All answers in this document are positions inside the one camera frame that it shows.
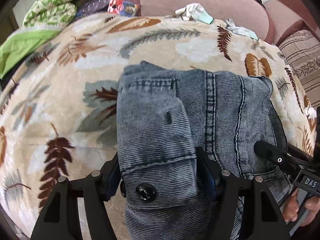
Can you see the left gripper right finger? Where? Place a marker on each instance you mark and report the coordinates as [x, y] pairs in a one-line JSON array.
[[248, 202]]

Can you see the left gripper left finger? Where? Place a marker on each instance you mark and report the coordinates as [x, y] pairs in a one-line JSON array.
[[60, 216]]

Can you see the grey denim pants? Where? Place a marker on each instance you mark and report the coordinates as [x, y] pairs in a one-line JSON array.
[[163, 115]]

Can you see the person right hand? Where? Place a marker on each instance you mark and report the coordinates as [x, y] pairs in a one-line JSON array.
[[290, 211]]

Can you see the crumpled white tissue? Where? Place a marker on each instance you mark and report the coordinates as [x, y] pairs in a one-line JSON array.
[[310, 112]]

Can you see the leaf pattern bed blanket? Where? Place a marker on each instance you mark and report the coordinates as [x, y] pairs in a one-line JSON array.
[[59, 113]]

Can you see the striped floral cushion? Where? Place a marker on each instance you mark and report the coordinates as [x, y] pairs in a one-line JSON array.
[[301, 50]]

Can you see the white glove left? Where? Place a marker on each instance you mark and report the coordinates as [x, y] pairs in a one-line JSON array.
[[194, 12]]

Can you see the small black object on sofa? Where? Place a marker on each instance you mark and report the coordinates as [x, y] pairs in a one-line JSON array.
[[261, 3]]

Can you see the colourful small packet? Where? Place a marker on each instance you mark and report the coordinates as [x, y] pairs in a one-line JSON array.
[[122, 7]]

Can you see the green patterned quilt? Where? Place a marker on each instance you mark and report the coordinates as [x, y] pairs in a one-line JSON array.
[[44, 20]]

